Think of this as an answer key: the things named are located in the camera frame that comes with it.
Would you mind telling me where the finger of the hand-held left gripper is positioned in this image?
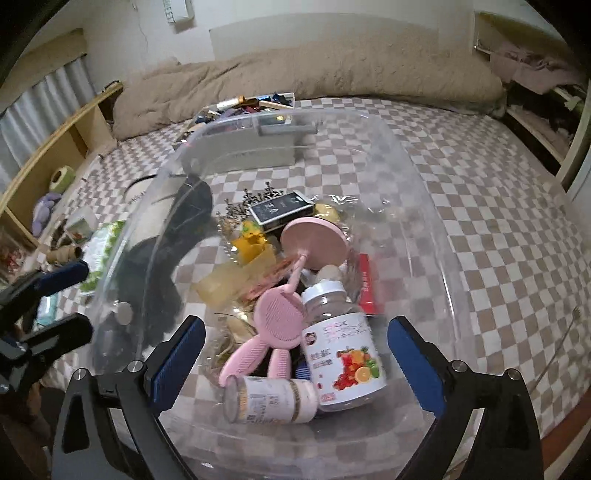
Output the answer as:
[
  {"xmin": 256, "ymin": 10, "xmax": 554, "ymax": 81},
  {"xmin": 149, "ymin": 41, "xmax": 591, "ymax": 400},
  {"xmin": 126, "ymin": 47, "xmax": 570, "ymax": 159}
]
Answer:
[
  {"xmin": 18, "ymin": 314, "xmax": 93, "ymax": 365},
  {"xmin": 0, "ymin": 259, "xmax": 89, "ymax": 319}
]

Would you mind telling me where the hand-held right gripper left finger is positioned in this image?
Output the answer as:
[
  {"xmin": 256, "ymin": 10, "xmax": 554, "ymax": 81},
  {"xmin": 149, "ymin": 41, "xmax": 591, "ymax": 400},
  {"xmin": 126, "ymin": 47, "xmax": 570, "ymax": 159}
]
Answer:
[{"xmin": 53, "ymin": 315, "xmax": 207, "ymax": 480}]

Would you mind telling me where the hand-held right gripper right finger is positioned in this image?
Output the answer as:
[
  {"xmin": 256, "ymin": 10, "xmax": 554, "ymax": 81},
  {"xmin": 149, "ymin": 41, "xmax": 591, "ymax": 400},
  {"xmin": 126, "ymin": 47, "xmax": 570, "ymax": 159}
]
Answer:
[{"xmin": 387, "ymin": 316, "xmax": 546, "ymax": 480}]

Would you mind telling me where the clear jar with fruit label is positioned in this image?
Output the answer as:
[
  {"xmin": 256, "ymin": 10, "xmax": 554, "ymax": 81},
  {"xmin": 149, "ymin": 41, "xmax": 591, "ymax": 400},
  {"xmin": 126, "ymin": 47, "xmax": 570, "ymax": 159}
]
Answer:
[{"xmin": 301, "ymin": 280, "xmax": 387, "ymax": 412}]

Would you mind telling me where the small clear bottle white cap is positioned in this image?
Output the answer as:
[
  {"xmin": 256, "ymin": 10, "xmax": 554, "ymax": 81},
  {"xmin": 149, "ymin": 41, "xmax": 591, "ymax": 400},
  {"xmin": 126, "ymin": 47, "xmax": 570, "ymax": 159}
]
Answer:
[{"xmin": 223, "ymin": 375, "xmax": 319, "ymax": 424}]

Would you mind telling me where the pink rabbit-shaped comb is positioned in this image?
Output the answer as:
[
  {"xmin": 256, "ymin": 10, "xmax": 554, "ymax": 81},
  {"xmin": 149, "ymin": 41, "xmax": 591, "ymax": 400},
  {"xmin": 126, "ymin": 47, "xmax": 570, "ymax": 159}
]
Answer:
[{"xmin": 219, "ymin": 284, "xmax": 308, "ymax": 388}]

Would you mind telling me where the clear plastic storage container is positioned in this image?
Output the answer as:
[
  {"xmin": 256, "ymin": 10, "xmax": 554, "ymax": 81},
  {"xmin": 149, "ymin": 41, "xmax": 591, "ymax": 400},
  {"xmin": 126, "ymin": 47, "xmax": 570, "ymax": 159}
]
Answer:
[{"xmin": 90, "ymin": 108, "xmax": 472, "ymax": 480}]

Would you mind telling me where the pink round stand mirror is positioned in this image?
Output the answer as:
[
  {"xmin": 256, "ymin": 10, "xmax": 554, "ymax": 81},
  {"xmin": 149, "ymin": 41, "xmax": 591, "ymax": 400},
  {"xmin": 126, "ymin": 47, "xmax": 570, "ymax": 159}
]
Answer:
[{"xmin": 279, "ymin": 218, "xmax": 348, "ymax": 296}]

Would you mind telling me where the dark playing card box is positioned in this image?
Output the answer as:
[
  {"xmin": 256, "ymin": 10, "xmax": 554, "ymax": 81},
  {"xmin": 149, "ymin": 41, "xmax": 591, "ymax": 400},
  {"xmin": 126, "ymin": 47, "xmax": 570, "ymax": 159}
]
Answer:
[{"xmin": 249, "ymin": 191, "xmax": 317, "ymax": 227}]

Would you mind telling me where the cardboard roll of jute twine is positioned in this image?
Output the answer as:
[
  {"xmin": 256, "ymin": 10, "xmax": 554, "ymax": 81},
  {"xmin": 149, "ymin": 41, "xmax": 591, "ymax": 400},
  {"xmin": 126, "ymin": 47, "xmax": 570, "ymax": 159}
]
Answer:
[{"xmin": 46, "ymin": 244, "xmax": 84, "ymax": 266}]

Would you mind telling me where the light blue wet wipes pack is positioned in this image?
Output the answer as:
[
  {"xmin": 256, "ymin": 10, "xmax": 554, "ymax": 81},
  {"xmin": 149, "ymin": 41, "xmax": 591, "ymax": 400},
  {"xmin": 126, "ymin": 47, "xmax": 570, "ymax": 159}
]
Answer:
[{"xmin": 37, "ymin": 295, "xmax": 60, "ymax": 325}]

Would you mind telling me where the green wet wipes pack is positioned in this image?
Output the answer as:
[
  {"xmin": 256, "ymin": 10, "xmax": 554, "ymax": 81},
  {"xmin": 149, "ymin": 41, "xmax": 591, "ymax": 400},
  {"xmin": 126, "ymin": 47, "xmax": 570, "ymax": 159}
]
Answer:
[{"xmin": 78, "ymin": 220, "xmax": 127, "ymax": 296}]

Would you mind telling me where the purple plush toy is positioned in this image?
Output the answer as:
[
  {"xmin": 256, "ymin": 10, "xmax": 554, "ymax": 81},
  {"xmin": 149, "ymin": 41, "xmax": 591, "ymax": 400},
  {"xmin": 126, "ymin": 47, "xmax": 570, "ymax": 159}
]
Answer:
[{"xmin": 31, "ymin": 191, "xmax": 63, "ymax": 236}]

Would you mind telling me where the black glove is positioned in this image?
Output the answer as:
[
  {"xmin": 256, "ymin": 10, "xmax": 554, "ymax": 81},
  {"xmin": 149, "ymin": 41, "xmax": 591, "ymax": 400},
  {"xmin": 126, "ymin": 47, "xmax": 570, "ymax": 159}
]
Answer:
[
  {"xmin": 111, "ymin": 240, "xmax": 185, "ymax": 342},
  {"xmin": 161, "ymin": 180, "xmax": 214, "ymax": 259}
]

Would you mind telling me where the red box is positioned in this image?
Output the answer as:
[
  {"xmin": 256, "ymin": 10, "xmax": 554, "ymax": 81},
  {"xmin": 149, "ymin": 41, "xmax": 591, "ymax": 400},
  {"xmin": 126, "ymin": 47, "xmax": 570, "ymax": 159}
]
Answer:
[{"xmin": 358, "ymin": 253, "xmax": 382, "ymax": 317}]

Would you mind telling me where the green coconut plush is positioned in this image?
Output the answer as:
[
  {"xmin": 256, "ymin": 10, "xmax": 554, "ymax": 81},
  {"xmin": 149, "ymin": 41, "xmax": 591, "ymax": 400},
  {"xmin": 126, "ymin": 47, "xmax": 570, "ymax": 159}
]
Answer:
[{"xmin": 48, "ymin": 166, "xmax": 77, "ymax": 195}]

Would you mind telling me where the white visor cap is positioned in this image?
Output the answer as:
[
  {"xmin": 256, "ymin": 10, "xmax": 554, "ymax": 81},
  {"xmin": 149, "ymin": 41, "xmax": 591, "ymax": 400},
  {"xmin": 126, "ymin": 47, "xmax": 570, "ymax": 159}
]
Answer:
[{"xmin": 124, "ymin": 178, "xmax": 185, "ymax": 241}]

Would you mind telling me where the yellow toy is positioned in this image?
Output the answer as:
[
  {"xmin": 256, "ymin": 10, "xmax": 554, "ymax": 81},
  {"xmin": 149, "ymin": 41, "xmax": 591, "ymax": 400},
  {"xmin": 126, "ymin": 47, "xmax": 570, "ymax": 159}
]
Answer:
[{"xmin": 231, "ymin": 220, "xmax": 275, "ymax": 264}]

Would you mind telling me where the wooden shelf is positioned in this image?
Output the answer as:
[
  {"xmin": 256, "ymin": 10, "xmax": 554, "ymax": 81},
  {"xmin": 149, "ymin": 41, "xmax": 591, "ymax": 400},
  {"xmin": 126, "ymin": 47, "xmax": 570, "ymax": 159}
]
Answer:
[{"xmin": 0, "ymin": 83, "xmax": 125, "ymax": 250}]

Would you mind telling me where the grey curtain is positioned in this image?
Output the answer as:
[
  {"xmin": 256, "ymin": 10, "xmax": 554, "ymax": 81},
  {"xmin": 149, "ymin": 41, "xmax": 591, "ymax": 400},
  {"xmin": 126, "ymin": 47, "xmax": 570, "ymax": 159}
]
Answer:
[{"xmin": 0, "ymin": 55, "xmax": 98, "ymax": 185}]

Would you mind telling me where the beige curtain valance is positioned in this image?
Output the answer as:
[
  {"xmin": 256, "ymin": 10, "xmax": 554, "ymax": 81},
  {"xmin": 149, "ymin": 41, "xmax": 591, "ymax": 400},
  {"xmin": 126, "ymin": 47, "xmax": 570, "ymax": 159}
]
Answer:
[{"xmin": 9, "ymin": 30, "xmax": 88, "ymax": 88}]

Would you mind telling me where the grey storage box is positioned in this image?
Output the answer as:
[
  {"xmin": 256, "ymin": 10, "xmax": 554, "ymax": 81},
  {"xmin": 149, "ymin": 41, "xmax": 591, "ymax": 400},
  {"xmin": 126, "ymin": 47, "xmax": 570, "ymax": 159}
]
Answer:
[{"xmin": 173, "ymin": 90, "xmax": 303, "ymax": 178}]

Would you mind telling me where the open closet shelf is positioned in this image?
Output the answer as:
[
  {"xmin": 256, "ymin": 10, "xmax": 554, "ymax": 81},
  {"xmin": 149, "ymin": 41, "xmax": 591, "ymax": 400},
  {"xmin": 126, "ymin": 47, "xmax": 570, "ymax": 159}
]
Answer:
[{"xmin": 475, "ymin": 11, "xmax": 591, "ymax": 185}]

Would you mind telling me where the hanging white paper bag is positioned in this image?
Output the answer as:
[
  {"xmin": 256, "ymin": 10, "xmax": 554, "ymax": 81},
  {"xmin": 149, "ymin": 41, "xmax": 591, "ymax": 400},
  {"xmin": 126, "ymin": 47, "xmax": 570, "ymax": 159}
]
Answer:
[{"xmin": 161, "ymin": 0, "xmax": 195, "ymax": 33}]

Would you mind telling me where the beige fluffy blanket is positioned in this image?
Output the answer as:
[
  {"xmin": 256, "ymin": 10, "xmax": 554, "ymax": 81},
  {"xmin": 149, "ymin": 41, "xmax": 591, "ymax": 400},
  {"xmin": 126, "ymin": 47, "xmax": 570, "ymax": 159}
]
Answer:
[{"xmin": 113, "ymin": 46, "xmax": 506, "ymax": 139}]

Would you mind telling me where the pink clothes pile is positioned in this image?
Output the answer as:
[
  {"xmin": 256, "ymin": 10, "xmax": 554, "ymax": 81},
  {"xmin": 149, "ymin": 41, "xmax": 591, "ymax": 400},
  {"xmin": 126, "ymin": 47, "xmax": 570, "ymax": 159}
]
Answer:
[{"xmin": 489, "ymin": 41, "xmax": 583, "ymax": 93}]

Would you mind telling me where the picture frame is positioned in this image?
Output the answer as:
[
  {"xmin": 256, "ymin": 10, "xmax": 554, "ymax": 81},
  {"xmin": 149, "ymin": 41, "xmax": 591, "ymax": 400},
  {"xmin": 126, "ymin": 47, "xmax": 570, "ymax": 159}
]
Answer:
[{"xmin": 0, "ymin": 226, "xmax": 33, "ymax": 287}]

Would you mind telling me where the dark beaded string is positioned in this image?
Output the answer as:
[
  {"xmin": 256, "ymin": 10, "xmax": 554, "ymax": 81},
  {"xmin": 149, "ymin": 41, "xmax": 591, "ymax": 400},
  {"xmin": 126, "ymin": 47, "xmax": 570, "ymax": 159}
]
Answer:
[{"xmin": 217, "ymin": 185, "xmax": 278, "ymax": 223}]

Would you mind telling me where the white wall cable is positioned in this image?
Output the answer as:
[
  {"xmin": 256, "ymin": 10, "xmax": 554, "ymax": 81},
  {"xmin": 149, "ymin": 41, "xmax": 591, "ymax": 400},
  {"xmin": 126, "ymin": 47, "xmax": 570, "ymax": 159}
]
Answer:
[{"xmin": 129, "ymin": 0, "xmax": 151, "ymax": 52}]

